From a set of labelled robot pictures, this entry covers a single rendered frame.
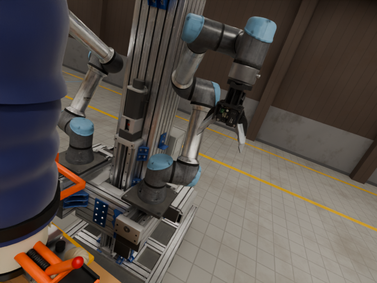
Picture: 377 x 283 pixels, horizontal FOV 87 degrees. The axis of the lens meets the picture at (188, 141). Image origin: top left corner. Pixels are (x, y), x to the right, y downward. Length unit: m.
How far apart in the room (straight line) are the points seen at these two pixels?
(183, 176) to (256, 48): 0.65
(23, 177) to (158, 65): 0.75
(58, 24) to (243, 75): 0.40
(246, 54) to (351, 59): 5.94
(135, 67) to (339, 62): 5.71
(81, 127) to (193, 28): 0.80
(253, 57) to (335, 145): 6.20
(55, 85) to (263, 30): 0.47
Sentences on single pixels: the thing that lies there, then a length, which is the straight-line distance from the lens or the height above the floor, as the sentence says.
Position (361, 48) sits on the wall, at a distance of 6.52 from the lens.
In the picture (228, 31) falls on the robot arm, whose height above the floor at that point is 1.83.
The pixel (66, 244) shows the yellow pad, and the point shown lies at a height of 1.08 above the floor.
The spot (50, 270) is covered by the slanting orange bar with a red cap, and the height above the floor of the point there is 1.21.
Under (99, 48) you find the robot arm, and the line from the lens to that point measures 1.13.
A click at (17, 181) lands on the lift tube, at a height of 1.43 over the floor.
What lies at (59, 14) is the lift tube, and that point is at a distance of 0.46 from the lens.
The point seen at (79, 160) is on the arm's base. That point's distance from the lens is 1.27.
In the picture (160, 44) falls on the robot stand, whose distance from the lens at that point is 1.08.
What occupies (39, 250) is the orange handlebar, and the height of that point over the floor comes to 1.19.
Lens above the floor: 1.75
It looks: 23 degrees down
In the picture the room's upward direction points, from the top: 17 degrees clockwise
